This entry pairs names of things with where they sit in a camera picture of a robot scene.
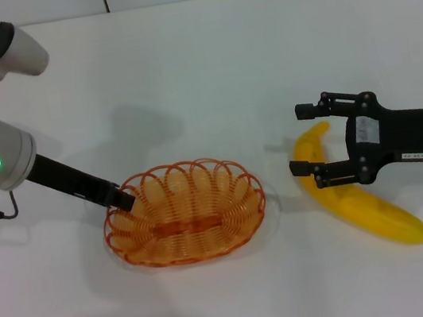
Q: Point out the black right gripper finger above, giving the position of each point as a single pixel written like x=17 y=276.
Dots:
x=338 y=172
x=332 y=106

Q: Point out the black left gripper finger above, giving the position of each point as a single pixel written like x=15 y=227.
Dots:
x=123 y=200

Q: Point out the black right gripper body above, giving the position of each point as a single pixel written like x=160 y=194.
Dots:
x=413 y=134

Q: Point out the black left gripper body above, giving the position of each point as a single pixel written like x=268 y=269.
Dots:
x=69 y=177

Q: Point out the yellow banana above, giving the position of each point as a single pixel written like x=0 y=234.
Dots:
x=385 y=215

